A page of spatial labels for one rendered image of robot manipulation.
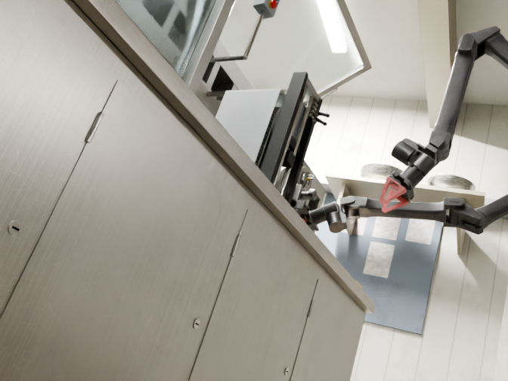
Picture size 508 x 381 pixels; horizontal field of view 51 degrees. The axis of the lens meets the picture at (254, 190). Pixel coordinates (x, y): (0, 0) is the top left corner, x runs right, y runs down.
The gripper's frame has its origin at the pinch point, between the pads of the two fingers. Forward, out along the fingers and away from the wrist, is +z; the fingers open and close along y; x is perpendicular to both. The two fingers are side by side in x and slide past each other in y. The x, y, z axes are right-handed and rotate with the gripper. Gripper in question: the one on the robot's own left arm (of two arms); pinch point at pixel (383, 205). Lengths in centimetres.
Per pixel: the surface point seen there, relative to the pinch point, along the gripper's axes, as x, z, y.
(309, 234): -6.0, 22.5, 9.6
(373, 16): -195, -174, -181
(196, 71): -23, 20, 68
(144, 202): -4, 46, 71
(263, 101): -60, -4, 1
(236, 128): -60, 10, 1
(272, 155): -33.6, 11.4, 11.0
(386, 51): -191, -177, -223
